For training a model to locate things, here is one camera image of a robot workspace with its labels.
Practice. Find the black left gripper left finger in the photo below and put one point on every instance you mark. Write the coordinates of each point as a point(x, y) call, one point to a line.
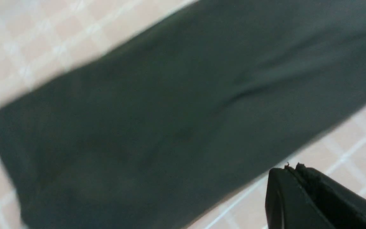
point(288, 206)

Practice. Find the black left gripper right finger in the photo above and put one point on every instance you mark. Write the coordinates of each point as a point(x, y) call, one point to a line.
point(341, 207)

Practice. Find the dark gray long-sleeve shirt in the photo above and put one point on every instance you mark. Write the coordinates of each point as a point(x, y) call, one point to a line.
point(163, 127)

